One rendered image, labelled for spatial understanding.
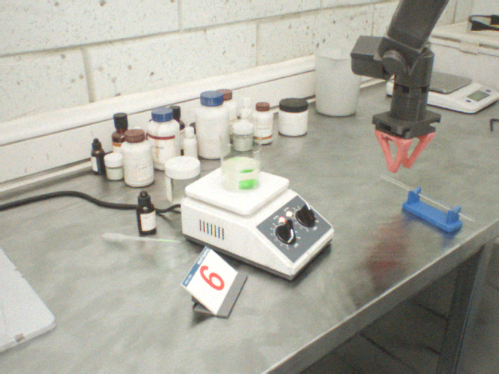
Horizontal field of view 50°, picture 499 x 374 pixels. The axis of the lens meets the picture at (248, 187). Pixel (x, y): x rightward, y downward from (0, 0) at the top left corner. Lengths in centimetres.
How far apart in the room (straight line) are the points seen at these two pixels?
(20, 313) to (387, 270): 49
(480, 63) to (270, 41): 63
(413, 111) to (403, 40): 15
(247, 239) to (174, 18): 60
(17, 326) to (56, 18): 59
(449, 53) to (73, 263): 128
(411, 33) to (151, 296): 50
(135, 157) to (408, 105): 48
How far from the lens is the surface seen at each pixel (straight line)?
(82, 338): 69
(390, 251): 84
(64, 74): 110
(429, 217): 93
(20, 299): 76
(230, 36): 130
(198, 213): 79
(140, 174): 100
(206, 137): 109
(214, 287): 71
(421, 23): 77
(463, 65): 172
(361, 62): 92
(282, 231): 76
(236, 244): 77
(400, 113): 90
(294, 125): 122
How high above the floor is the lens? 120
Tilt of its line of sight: 27 degrees down
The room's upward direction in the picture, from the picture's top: straight up
